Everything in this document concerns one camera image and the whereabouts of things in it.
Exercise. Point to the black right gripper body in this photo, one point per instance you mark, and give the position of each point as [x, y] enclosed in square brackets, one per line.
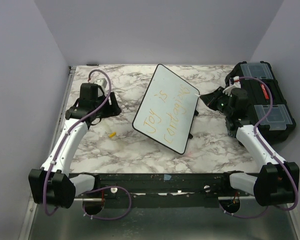
[220, 104]

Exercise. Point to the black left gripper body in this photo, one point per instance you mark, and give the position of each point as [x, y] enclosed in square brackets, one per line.
[106, 108]

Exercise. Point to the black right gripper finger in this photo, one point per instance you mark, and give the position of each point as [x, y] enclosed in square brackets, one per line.
[219, 91]
[210, 100]

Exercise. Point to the white tablet whiteboard black frame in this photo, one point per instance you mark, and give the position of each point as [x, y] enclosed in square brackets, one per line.
[167, 110]

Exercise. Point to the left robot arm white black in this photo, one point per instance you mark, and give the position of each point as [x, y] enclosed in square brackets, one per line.
[51, 185]

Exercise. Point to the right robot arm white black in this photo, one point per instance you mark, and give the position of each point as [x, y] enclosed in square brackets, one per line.
[277, 181]

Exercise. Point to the black toolbox clear lids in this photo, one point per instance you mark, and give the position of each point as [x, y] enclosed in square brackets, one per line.
[279, 124]

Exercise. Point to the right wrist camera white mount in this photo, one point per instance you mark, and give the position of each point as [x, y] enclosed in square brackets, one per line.
[234, 83]

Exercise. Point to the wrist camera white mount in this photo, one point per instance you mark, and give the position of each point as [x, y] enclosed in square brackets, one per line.
[234, 83]
[102, 82]

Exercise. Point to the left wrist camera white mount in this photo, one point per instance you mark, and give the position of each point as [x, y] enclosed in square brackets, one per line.
[102, 82]

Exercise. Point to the black mounting rail base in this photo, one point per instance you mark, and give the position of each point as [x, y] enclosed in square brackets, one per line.
[162, 190]

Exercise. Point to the aluminium frame extrusion left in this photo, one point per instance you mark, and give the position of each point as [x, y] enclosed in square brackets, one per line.
[31, 206]

